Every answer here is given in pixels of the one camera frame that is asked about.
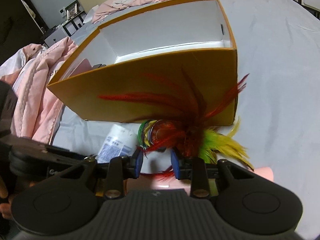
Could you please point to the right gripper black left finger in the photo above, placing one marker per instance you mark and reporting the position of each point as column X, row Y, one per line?
column 120, row 169

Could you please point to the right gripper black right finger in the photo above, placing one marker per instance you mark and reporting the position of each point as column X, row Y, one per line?
column 193, row 169

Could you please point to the red yellow feather shuttlecock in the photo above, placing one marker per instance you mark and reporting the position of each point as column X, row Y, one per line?
column 189, row 132

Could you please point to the person left hand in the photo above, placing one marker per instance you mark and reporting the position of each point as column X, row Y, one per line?
column 5, row 207

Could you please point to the white blue tissue packet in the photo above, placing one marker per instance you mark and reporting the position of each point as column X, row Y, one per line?
column 119, row 142

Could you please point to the pink quilt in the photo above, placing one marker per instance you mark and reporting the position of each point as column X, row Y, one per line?
column 29, row 71

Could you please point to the orange cardboard box white inside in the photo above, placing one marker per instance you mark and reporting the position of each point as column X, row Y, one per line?
column 159, row 39

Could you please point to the dark grey flat box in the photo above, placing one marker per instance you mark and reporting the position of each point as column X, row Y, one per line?
column 98, row 66

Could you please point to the pink leather key pouch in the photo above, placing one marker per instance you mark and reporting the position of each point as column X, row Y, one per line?
column 82, row 67

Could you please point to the white nightstand left side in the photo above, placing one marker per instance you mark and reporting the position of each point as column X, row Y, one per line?
column 73, row 16

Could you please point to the light pink pillow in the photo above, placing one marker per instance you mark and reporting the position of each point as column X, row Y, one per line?
column 111, row 6

